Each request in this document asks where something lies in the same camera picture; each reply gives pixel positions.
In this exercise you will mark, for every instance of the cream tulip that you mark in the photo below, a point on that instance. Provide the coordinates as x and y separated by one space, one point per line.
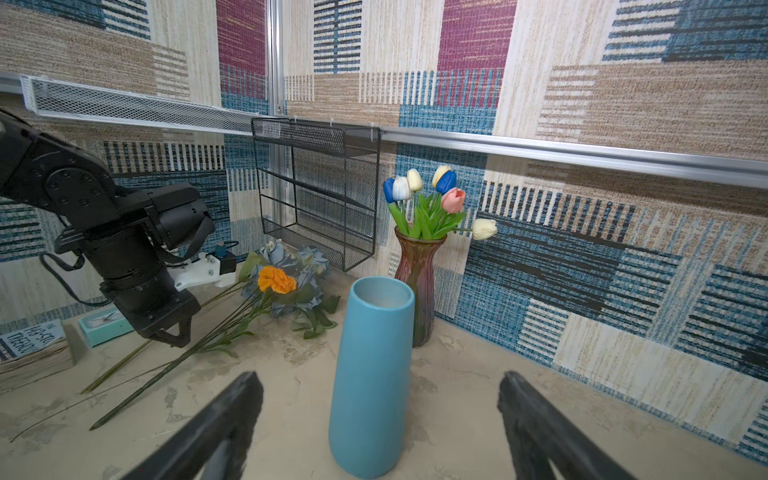
415 184

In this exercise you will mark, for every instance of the pink tulip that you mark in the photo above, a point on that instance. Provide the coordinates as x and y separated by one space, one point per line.
448 213

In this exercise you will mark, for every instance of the red ribbed glass vase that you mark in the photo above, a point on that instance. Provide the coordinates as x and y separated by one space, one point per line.
416 270

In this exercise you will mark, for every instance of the teal cylindrical vase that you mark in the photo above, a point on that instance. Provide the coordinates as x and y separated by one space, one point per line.
372 379

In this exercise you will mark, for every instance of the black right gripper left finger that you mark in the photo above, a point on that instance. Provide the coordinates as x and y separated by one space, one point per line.
215 443

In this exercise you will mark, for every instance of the black wire shelf rack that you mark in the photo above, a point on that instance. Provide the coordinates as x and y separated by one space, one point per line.
321 187

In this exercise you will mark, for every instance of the dark blue tulip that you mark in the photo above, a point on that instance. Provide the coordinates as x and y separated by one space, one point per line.
447 182

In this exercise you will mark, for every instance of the orange and beige flower sprig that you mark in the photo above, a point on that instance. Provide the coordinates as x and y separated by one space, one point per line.
239 284

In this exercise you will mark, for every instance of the small teal box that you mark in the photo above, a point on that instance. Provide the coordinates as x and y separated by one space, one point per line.
102 326

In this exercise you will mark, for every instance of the blue hydrangea flower bunch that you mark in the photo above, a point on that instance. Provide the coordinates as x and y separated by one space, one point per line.
309 304

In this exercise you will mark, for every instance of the orange marigold flower stem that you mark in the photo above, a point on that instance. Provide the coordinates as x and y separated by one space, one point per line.
271 283

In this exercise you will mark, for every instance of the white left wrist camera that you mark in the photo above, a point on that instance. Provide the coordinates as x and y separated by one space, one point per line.
217 267

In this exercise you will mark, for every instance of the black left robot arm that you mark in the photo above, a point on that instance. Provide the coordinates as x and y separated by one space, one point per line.
129 236

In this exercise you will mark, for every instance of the white tulip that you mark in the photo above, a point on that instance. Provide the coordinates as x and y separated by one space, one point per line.
481 229

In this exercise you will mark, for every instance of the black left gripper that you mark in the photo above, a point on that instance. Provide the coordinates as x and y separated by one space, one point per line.
164 316

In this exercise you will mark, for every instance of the colourful paperback book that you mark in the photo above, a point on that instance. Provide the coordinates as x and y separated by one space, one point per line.
34 353

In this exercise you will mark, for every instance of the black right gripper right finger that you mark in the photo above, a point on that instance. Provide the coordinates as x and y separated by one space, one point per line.
543 442

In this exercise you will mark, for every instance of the yellow tulip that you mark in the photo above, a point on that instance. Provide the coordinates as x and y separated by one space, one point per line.
439 173

